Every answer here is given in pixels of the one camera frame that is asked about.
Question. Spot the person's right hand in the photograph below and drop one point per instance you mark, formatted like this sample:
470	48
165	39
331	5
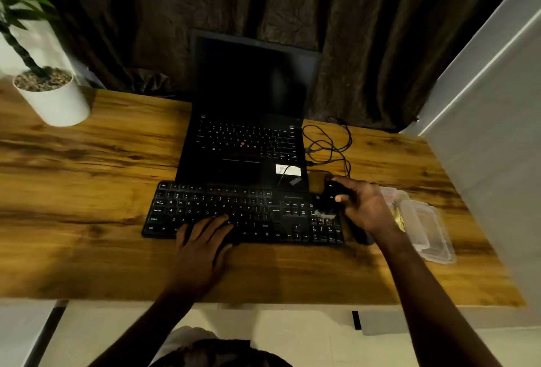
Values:
370	210

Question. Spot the person's left hand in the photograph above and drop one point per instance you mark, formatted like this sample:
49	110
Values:
196	257

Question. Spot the person's left middle finger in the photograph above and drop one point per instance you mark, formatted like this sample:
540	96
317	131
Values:
212	227

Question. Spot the person's left little finger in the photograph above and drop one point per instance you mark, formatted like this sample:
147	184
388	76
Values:
182	235

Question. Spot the person's left thumb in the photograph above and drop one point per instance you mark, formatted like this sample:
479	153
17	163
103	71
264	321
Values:
225	254

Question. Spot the person's right thumb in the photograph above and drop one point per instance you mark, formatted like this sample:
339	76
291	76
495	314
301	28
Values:
343	198

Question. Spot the black computer mouse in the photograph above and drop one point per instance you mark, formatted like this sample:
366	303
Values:
332	193

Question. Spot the person's left forearm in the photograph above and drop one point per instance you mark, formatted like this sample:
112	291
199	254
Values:
148	328

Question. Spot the person's right forearm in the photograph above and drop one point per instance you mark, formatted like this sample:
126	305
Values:
427	303

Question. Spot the black keyboard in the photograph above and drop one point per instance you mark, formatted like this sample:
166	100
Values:
253	214

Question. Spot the clear plastic container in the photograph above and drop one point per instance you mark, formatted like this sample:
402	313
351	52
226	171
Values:
427	231

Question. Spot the white shirt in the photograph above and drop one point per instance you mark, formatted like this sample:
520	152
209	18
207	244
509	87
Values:
181	339

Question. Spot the black laptop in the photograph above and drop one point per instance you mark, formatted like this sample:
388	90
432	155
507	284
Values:
249	126

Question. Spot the brown curtain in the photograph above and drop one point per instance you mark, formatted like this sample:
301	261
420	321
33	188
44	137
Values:
380	41

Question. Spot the dark table leg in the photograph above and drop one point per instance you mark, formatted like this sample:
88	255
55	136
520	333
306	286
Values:
48	333

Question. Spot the white plant pot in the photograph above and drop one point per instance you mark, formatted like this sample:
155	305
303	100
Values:
57	102

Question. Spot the grey pebbles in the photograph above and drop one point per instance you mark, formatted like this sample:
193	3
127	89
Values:
42	79

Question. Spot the green potted plant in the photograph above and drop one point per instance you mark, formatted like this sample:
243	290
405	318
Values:
19	47

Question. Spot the black table bracket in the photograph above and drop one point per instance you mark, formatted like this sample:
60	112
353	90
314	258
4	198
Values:
356	320

